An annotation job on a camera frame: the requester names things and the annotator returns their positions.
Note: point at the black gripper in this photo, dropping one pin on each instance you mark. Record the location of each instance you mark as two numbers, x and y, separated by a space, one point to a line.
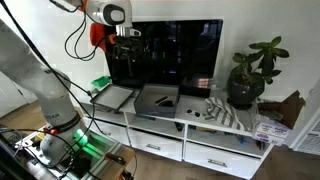
128 45

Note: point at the navy shoe box lid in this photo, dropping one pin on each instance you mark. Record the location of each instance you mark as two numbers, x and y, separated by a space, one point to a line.
112 96

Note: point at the robot base table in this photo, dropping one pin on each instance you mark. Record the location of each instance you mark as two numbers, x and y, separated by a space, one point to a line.
100 156

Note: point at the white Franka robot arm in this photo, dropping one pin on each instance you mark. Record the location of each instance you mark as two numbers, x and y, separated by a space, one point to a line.
50 96

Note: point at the navy shoe box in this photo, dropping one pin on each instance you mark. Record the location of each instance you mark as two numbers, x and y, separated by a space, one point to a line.
155 109

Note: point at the white purple printed box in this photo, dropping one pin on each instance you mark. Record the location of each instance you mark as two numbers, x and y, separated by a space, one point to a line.
270 132

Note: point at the green plastic bin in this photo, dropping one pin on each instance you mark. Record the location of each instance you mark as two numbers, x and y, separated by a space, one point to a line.
100 82

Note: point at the red sequin hat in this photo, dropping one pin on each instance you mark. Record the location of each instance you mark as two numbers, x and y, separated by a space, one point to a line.
97 36

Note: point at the black flat screen television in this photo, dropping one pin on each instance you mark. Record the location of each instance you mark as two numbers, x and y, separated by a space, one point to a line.
186 50

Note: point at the white cabinet drawer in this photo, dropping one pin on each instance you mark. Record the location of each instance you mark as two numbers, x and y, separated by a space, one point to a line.
110 131
220 161
155 145

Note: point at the white sunglasses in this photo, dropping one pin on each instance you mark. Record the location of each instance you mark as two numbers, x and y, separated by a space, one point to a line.
193 113

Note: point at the white tv cabinet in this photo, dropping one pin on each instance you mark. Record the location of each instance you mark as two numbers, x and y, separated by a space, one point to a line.
200 133

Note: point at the grey white striped cloth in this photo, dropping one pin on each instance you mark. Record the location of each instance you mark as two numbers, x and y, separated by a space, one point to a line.
223 113

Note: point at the green plant in dark pot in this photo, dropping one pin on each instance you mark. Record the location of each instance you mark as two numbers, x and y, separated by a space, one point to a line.
245 88

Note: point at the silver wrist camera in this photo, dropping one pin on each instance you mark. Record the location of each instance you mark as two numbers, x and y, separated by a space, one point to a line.
128 32

